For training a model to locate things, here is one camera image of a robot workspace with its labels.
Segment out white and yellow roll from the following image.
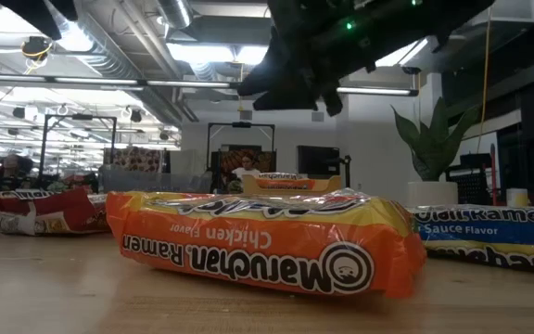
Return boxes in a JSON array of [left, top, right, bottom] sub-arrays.
[[506, 187, 530, 209]]

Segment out grey plastic bin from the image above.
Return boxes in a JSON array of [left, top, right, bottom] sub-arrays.
[[98, 164, 215, 195]]

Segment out person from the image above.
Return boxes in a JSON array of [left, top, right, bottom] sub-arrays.
[[0, 152, 36, 191], [222, 151, 262, 194]]

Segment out black stand post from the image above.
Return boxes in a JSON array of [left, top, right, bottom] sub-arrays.
[[338, 154, 352, 189]]

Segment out long suspended light bar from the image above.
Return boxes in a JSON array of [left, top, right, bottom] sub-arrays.
[[0, 71, 419, 97]]

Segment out bright ceiling light panel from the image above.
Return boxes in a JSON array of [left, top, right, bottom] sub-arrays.
[[167, 41, 271, 66]]

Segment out yellow plastic bin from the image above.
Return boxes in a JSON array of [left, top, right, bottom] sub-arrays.
[[241, 172, 344, 196]]

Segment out red Maruchan roast beef pack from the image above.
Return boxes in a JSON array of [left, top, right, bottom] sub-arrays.
[[0, 185, 110, 237]]

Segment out black perforated cart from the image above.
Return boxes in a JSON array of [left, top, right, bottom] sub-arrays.
[[445, 152, 493, 208]]

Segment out blue Maruchan soy sauce pack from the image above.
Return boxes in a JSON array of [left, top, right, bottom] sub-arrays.
[[405, 203, 534, 274]]

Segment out black monitor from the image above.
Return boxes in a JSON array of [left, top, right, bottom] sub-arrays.
[[297, 145, 341, 177]]

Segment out black ceiling dome device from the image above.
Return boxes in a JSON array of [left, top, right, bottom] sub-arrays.
[[20, 35, 54, 61]]

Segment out yellow hanging cable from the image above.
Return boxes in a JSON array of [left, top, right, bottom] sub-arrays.
[[477, 6, 493, 140]]

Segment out orange Maruchan chicken pack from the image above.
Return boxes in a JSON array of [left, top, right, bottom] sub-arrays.
[[105, 187, 428, 299], [253, 171, 317, 191]]

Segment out orange patterned board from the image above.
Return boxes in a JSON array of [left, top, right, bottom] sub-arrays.
[[218, 144, 277, 175], [103, 146, 166, 173]]

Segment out snake plant in white pot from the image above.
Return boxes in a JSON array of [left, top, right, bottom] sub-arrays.
[[390, 96, 481, 209]]

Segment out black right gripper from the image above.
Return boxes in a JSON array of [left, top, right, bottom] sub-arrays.
[[237, 0, 388, 117]]

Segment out silver round air duct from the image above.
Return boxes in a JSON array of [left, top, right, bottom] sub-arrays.
[[155, 0, 194, 30]]

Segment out black robot station frame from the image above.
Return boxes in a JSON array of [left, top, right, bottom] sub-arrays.
[[38, 113, 119, 186], [206, 122, 276, 163]]

